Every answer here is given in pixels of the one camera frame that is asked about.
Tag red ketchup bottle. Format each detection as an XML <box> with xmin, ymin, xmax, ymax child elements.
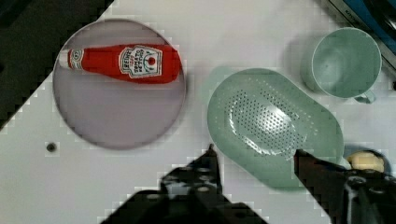
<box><xmin>58</xmin><ymin>44</ymin><xmax>181</xmax><ymax>84</ymax></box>

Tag green plastic strainer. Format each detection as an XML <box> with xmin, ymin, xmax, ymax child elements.
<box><xmin>207</xmin><ymin>68</ymin><xmax>344</xmax><ymax>189</ymax></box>

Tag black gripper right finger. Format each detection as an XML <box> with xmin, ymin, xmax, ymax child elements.
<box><xmin>293</xmin><ymin>149</ymin><xmax>396</xmax><ymax>224</ymax></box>

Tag grey round plate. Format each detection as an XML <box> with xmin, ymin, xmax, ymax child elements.
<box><xmin>53</xmin><ymin>19</ymin><xmax>186</xmax><ymax>149</ymax></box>

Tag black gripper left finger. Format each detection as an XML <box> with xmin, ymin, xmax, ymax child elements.
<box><xmin>101</xmin><ymin>147</ymin><xmax>267</xmax><ymax>224</ymax></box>

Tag green plastic mug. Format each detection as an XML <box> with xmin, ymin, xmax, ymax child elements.
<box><xmin>301</xmin><ymin>27</ymin><xmax>382</xmax><ymax>105</ymax></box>

